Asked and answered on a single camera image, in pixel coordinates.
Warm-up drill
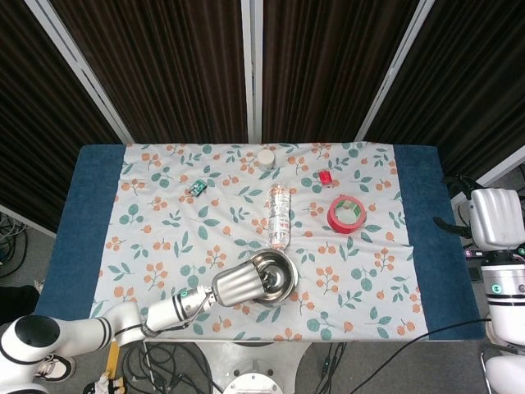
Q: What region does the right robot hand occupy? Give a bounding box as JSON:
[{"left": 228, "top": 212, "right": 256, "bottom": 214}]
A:
[{"left": 433, "top": 187, "right": 525, "bottom": 252}]

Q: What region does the white black sneaker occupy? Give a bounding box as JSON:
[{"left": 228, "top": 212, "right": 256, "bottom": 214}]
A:
[{"left": 35, "top": 353, "right": 77, "bottom": 383}]

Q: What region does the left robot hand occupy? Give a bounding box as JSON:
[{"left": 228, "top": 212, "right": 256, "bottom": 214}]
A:
[{"left": 211, "top": 263, "right": 281, "bottom": 308}]

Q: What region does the floral fruit print tablecloth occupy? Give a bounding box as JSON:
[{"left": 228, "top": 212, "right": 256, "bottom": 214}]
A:
[{"left": 91, "top": 141, "right": 424, "bottom": 343}]

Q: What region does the black cable bundle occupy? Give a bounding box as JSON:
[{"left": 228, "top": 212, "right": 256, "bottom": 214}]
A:
[
  {"left": 121, "top": 341, "right": 225, "bottom": 394},
  {"left": 0, "top": 212, "right": 30, "bottom": 281}
]

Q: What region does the clear plastic water bottle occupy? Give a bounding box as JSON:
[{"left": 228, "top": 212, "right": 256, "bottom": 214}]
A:
[{"left": 267, "top": 184, "right": 292, "bottom": 250}]

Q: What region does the red tape roll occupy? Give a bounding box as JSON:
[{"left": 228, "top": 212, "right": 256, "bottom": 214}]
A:
[{"left": 326, "top": 194, "right": 368, "bottom": 236}]

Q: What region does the white table pedestal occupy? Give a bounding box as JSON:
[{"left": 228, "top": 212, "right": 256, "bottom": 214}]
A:
[{"left": 191, "top": 340, "right": 313, "bottom": 394}]

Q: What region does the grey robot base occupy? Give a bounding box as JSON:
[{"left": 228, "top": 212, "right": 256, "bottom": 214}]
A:
[{"left": 221, "top": 367, "right": 297, "bottom": 394}]

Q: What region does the white partition post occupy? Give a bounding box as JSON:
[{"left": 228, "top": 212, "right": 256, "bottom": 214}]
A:
[
  {"left": 355, "top": 0, "right": 436, "bottom": 142},
  {"left": 23, "top": 0, "right": 133, "bottom": 145},
  {"left": 240, "top": 0, "right": 264, "bottom": 144}
]

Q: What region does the stainless steel bowl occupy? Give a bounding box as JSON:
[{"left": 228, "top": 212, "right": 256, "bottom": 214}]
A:
[
  {"left": 248, "top": 250, "right": 297, "bottom": 295},
  {"left": 245, "top": 249, "right": 299, "bottom": 305}
]

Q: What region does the black cable with green light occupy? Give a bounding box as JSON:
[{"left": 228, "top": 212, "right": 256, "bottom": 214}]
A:
[{"left": 317, "top": 341, "right": 348, "bottom": 394}]

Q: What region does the white lidded jar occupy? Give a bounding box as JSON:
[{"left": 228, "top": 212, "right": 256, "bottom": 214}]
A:
[{"left": 257, "top": 149, "right": 276, "bottom": 172}]

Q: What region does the long black cable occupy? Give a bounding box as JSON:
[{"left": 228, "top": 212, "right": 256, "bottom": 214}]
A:
[{"left": 356, "top": 317, "right": 491, "bottom": 394}]

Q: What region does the blue table cover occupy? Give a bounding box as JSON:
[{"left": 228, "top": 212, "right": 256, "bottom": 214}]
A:
[{"left": 34, "top": 143, "right": 482, "bottom": 342}]

